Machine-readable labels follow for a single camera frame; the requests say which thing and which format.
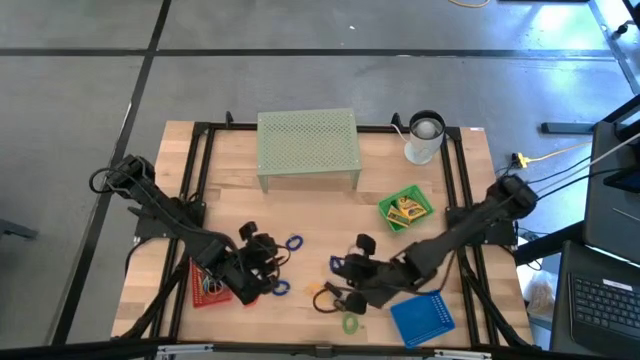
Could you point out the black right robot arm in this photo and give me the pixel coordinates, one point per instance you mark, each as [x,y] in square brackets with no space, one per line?
[465,225]

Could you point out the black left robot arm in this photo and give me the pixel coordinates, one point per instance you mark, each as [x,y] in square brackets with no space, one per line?
[160,210]

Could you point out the yellow rubber band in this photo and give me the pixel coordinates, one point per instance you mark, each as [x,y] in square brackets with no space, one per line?
[206,286]

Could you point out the black standing desk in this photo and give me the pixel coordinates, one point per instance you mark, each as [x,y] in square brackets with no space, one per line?
[610,225]

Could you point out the pale green perforated metal shelf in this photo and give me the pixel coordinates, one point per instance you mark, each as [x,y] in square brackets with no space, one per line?
[307,142]

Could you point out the black aluminium table frame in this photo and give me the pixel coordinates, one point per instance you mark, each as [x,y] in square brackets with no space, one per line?
[235,127]

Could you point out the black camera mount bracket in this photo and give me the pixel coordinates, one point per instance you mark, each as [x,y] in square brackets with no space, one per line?
[324,351]

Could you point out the red plastic basket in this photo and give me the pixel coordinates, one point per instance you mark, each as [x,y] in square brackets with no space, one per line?
[200,300]

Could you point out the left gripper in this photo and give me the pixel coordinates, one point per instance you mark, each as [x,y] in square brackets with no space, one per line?
[255,270]

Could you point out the black desk foot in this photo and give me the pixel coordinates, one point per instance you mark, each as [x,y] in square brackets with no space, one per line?
[567,128]

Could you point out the white cup with black rim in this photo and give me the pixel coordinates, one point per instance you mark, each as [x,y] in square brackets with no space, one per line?
[425,135]

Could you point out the blue plastic basket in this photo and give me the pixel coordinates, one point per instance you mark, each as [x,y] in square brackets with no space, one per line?
[422,319]

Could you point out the beige bag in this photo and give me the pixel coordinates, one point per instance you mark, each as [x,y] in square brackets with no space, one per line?
[540,297]

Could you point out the silver aluminium extrusion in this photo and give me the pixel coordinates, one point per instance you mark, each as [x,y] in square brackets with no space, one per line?
[185,349]
[462,354]

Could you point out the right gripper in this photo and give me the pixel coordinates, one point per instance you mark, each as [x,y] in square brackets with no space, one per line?
[385,275]

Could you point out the green and yellow crayon box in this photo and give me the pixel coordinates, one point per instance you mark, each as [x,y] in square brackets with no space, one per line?
[397,217]

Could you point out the grey chair base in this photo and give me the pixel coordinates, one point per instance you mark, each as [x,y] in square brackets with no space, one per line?
[15,227]

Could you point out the green plastic basket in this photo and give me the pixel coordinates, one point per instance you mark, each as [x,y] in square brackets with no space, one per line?
[387,200]

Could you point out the green coil wristband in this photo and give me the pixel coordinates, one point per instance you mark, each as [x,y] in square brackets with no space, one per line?
[345,324]

